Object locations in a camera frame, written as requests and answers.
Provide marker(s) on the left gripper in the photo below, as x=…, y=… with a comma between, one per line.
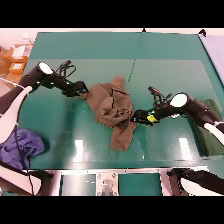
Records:
x=77, y=88

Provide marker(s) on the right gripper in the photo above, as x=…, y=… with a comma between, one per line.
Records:
x=144, y=116

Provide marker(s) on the brown shirt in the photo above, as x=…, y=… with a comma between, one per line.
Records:
x=113, y=111

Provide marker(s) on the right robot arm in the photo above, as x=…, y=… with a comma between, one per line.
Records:
x=196, y=110

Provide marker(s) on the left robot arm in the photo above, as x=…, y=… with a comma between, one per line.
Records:
x=33, y=78

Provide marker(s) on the purple garment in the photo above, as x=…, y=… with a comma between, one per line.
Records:
x=20, y=146

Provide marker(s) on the silver frame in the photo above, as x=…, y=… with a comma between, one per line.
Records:
x=110, y=181

